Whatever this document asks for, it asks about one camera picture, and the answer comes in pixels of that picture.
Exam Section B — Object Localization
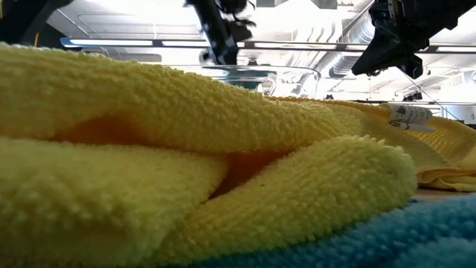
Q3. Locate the black ceiling spotlight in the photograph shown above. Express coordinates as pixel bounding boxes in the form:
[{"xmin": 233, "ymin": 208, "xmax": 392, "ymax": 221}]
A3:
[{"xmin": 402, "ymin": 90, "xmax": 424, "ymax": 103}]

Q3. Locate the long ceiling light strip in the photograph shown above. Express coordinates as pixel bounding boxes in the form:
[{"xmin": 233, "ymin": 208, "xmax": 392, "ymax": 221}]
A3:
[{"xmin": 59, "ymin": 36, "xmax": 476, "ymax": 53}]

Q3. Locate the yellow microfiber towel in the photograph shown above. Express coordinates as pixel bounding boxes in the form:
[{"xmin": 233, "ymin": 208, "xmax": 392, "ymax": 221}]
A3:
[{"xmin": 0, "ymin": 41, "xmax": 476, "ymax": 268}]

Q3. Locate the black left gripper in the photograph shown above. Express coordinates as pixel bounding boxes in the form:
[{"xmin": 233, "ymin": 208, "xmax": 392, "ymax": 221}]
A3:
[{"xmin": 187, "ymin": 0, "xmax": 239, "ymax": 66}]

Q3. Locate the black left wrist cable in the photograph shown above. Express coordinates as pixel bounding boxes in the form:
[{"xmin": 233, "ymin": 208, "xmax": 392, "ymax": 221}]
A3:
[{"xmin": 219, "ymin": 0, "xmax": 257, "ymax": 42}]

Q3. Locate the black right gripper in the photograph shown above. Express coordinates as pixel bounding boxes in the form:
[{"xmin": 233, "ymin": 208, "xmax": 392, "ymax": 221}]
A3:
[{"xmin": 351, "ymin": 0, "xmax": 476, "ymax": 80}]

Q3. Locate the silver ventilation duct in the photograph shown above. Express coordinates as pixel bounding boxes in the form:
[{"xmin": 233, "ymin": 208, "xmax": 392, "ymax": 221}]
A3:
[{"xmin": 289, "ymin": 0, "xmax": 376, "ymax": 79}]

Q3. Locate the clear plastic basket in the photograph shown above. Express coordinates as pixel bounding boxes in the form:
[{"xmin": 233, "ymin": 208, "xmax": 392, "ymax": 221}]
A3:
[
  {"xmin": 165, "ymin": 63, "xmax": 323, "ymax": 100},
  {"xmin": 219, "ymin": 68, "xmax": 280, "ymax": 97}
]

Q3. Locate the blue microfiber towel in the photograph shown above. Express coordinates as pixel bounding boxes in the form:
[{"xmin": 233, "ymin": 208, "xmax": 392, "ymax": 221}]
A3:
[{"xmin": 163, "ymin": 195, "xmax": 476, "ymax": 268}]

